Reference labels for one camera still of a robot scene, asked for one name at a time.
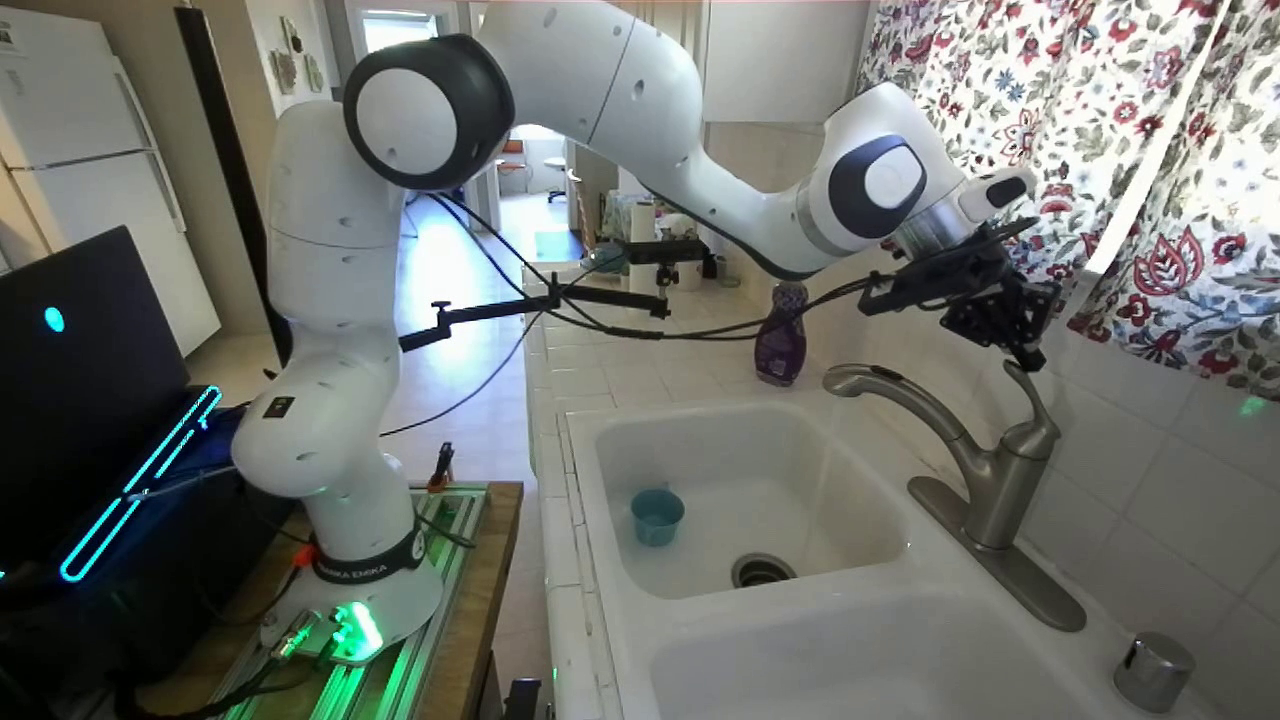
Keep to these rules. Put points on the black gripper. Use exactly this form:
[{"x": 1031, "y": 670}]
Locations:
[{"x": 987, "y": 280}]

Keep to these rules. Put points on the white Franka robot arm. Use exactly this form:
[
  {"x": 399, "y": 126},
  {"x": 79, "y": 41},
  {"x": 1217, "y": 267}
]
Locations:
[{"x": 335, "y": 267}]

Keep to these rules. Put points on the brushed steel faucet body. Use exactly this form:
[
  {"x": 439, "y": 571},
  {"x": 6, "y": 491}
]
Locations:
[{"x": 994, "y": 495}]

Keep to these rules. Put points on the floral patterned curtain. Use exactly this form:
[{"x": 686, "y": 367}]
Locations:
[
  {"x": 1212, "y": 267},
  {"x": 1042, "y": 95}
]

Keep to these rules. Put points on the purple dish soap bottle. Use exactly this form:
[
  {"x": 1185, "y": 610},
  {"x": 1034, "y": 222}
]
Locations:
[{"x": 780, "y": 354}]

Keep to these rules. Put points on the white double basin sink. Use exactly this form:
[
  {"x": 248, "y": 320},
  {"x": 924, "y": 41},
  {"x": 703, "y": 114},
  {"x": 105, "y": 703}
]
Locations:
[{"x": 853, "y": 625}]

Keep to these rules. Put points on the metal sink drain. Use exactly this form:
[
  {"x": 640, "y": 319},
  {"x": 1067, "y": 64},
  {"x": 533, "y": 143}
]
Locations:
[{"x": 762, "y": 571}]

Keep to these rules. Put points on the round metal sink cap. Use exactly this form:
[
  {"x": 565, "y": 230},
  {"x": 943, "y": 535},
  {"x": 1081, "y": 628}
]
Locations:
[{"x": 1152, "y": 670}]

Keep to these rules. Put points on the small blue plastic cup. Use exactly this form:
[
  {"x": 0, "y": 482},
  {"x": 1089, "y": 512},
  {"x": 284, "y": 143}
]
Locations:
[{"x": 658, "y": 517}]

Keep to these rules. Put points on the white countertop container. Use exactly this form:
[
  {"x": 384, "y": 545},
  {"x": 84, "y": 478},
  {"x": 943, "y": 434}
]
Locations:
[{"x": 630, "y": 214}]

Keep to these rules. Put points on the black clamp knob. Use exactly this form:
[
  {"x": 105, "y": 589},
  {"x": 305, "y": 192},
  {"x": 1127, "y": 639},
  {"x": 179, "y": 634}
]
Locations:
[{"x": 441, "y": 464}]

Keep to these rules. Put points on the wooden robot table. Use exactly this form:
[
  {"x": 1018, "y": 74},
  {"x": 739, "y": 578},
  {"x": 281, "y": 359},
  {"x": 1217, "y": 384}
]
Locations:
[{"x": 485, "y": 601}]

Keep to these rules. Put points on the white door with windows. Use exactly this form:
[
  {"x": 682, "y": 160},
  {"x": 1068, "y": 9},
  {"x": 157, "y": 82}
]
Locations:
[{"x": 401, "y": 31}]

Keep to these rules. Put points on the white panel with stickers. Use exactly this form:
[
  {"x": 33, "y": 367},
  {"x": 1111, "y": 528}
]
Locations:
[{"x": 284, "y": 63}]

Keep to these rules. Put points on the white refrigerator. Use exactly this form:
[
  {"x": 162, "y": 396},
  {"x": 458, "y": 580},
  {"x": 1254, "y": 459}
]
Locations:
[{"x": 92, "y": 173}]

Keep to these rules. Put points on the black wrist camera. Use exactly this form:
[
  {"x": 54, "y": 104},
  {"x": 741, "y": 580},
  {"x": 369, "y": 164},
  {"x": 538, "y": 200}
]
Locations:
[{"x": 906, "y": 285}]

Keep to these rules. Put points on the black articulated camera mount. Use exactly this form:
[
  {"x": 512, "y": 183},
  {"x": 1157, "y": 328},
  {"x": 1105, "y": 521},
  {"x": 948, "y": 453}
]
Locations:
[{"x": 660, "y": 248}]

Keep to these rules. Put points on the black camera mount rod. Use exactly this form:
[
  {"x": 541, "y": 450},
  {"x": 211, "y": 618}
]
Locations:
[{"x": 483, "y": 315}]

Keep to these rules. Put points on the shiny metal robot base plate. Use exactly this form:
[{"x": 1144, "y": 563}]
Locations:
[{"x": 401, "y": 664}]

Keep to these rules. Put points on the black vertical post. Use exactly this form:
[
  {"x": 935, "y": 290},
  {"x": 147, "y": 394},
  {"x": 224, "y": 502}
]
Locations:
[{"x": 222, "y": 160}]

